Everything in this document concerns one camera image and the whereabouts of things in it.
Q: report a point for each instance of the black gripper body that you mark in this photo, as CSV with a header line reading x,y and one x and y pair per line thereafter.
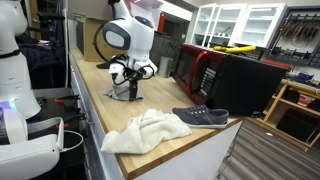
x,y
132,76

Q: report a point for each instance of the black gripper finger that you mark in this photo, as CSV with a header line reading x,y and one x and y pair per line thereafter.
x,y
133,92

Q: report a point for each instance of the grey towel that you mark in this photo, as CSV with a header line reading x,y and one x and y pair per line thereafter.
x,y
119,92

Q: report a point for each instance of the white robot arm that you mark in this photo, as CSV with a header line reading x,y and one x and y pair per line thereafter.
x,y
135,35

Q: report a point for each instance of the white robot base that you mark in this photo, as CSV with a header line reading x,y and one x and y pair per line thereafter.
x,y
32,149

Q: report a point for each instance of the white fluffy towel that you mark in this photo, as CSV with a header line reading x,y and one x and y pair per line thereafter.
x,y
143,133

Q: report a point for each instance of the grey metal cylinder cup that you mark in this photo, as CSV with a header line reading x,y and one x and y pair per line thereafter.
x,y
165,66

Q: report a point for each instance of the dark grey felt bin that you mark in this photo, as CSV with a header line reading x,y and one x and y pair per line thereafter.
x,y
164,46

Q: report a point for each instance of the large cardboard box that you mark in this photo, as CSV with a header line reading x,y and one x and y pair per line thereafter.
x,y
90,40

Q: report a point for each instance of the grey canvas sneaker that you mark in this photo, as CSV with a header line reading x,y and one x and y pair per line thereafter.
x,y
202,117

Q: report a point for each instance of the white glass-door cabinet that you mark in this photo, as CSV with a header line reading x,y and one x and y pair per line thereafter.
x,y
235,24

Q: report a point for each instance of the red and black microwave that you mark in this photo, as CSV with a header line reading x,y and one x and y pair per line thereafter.
x,y
221,80

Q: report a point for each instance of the wooden shelf unit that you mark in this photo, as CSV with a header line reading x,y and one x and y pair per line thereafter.
x,y
293,114

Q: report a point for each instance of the black pegboard tool rack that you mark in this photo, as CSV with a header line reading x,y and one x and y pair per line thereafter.
x,y
297,39

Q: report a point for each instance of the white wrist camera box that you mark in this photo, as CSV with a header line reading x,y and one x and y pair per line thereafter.
x,y
116,71

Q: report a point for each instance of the orange handled clamp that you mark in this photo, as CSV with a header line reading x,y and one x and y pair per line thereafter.
x,y
71,98

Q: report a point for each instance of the yellow handled tool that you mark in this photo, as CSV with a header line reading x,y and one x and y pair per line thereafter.
x,y
234,49

